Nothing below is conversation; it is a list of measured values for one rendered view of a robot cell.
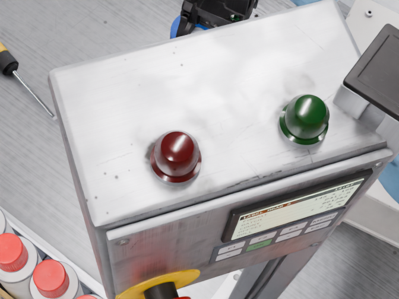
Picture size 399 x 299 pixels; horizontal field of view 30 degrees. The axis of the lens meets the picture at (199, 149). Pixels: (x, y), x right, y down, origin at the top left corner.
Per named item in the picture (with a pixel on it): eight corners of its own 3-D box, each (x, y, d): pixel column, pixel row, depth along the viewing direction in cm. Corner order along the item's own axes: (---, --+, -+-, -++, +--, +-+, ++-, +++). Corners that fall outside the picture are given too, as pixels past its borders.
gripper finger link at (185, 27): (180, 61, 100) (193, 10, 94) (170, 56, 100) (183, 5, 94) (195, 41, 103) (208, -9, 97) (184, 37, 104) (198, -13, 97)
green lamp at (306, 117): (270, 111, 39) (277, 91, 37) (315, 98, 40) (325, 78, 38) (288, 154, 38) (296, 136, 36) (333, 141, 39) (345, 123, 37)
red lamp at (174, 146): (143, 146, 38) (143, 128, 36) (192, 133, 39) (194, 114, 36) (158, 192, 37) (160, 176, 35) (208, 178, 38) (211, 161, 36)
